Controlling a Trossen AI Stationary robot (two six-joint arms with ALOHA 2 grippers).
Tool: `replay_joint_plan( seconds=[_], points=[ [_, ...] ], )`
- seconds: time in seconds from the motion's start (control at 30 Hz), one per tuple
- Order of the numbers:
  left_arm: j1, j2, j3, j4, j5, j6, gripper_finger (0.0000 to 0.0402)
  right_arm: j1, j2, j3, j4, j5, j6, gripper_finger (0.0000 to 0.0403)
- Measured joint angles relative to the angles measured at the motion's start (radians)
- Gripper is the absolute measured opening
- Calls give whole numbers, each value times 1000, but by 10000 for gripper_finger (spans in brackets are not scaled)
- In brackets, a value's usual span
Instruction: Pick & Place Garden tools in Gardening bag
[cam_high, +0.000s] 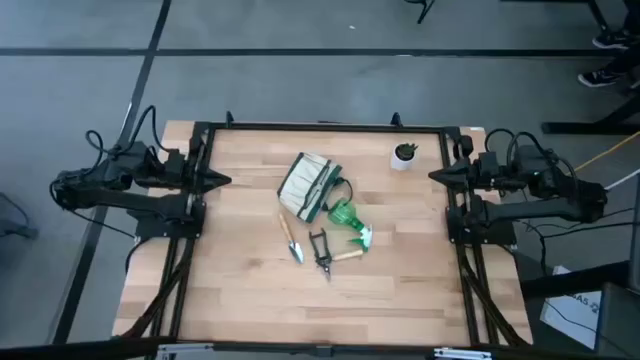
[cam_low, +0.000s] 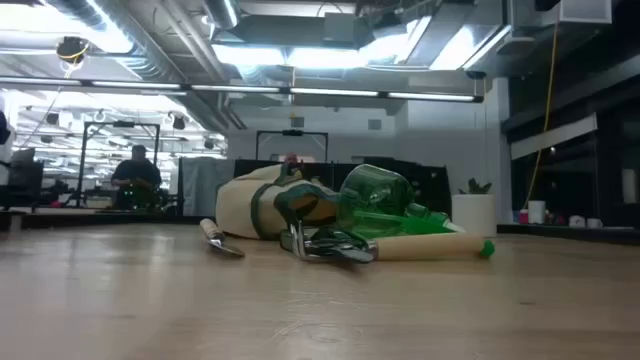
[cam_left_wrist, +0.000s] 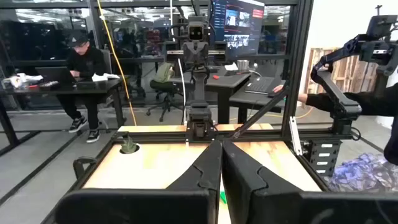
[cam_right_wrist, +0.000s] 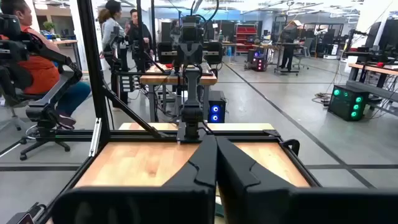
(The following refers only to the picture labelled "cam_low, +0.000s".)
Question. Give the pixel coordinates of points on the green plastic bag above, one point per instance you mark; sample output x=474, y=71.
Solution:
x=372, y=197

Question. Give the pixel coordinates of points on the black pruning shears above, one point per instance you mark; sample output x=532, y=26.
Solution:
x=345, y=252

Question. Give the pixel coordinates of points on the cream green gardening bag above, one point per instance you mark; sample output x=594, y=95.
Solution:
x=240, y=205

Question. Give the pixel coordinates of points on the person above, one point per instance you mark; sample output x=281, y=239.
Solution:
x=291, y=159
x=136, y=175

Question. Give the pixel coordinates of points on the grey cover sheet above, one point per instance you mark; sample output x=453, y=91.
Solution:
x=200, y=185

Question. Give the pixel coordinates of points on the long ceiling light bar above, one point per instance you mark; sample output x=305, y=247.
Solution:
x=235, y=88

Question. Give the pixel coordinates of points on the white potted succulent plant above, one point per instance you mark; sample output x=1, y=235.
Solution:
x=472, y=215

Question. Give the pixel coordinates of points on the pink cup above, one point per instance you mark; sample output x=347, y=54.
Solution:
x=523, y=217

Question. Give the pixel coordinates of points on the white cup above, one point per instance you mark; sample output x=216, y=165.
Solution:
x=536, y=212

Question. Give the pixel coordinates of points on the white mug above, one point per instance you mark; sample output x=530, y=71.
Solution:
x=577, y=221
x=594, y=223

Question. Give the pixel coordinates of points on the black office chair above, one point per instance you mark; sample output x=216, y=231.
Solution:
x=22, y=180

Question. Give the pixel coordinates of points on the white cylinder roll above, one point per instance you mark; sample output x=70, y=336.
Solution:
x=629, y=186

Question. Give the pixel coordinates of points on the black metal frame stand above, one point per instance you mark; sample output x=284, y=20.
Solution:
x=292, y=132
x=83, y=165

